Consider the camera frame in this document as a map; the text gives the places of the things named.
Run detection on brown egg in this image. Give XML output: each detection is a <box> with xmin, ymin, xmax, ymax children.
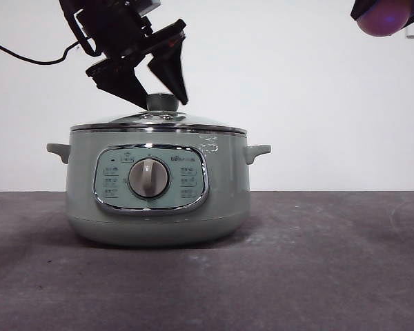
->
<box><xmin>357</xmin><ymin>0</ymin><xmax>410</xmax><ymax>37</ymax></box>

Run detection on glass lid with green knob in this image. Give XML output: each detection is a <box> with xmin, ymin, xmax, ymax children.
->
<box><xmin>70</xmin><ymin>93</ymin><xmax>246</xmax><ymax>134</ymax></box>

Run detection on pale green electric cooking pot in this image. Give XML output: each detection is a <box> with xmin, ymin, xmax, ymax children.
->
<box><xmin>46</xmin><ymin>129</ymin><xmax>272</xmax><ymax>248</ymax></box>

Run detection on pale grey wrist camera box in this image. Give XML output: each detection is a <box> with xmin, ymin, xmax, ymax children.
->
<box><xmin>137</xmin><ymin>0</ymin><xmax>162</xmax><ymax>15</ymax></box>

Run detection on thin black cable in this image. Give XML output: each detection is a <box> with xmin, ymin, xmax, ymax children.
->
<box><xmin>0</xmin><ymin>34</ymin><xmax>90</xmax><ymax>65</ymax></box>

